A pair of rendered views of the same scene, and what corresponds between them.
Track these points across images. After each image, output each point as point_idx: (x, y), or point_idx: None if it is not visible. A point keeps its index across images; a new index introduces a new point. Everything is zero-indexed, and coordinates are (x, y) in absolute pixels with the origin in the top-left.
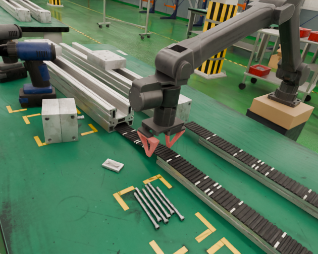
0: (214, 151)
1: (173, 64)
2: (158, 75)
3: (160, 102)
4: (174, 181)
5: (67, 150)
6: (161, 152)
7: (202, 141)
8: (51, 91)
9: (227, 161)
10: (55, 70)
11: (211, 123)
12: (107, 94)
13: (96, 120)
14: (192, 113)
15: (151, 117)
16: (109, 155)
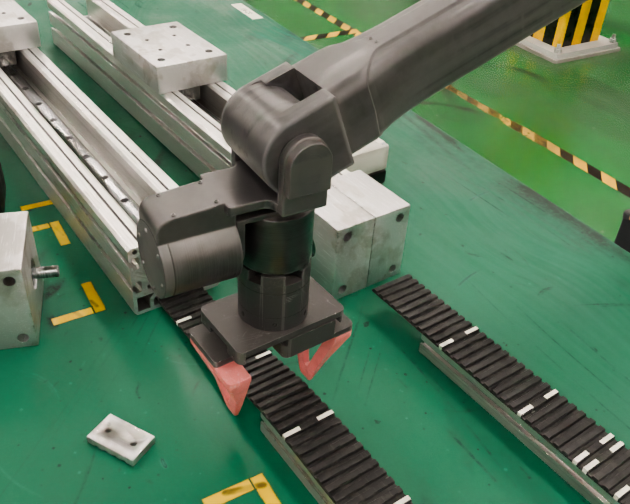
0: (466, 389)
1: (263, 149)
2: (235, 174)
3: (235, 267)
4: (304, 503)
5: None
6: (273, 401)
7: (429, 349)
8: None
9: (503, 425)
10: (7, 104)
11: (481, 273)
12: (145, 188)
13: (106, 272)
14: (423, 236)
15: (236, 293)
16: (121, 399)
